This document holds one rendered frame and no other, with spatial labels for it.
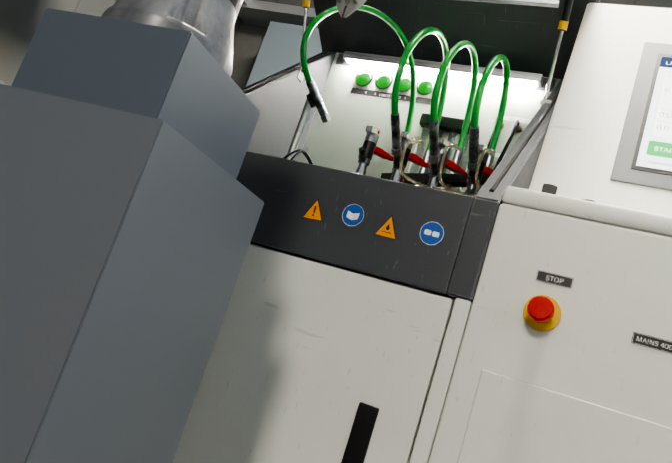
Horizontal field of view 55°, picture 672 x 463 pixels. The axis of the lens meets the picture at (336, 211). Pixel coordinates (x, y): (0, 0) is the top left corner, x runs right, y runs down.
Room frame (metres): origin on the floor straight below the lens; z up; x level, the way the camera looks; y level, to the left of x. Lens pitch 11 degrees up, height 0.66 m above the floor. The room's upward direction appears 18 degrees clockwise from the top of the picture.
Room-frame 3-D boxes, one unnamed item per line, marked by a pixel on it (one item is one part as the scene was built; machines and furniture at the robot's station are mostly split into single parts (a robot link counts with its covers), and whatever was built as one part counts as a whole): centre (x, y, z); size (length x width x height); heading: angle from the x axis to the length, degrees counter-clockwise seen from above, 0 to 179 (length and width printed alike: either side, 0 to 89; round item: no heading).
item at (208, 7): (0.69, 0.24, 0.95); 0.15 x 0.15 x 0.10
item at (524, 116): (1.47, -0.35, 1.20); 0.13 x 0.03 x 0.31; 65
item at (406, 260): (1.12, 0.08, 0.87); 0.62 x 0.04 x 0.16; 65
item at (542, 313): (0.89, -0.32, 0.80); 0.05 x 0.04 x 0.05; 65
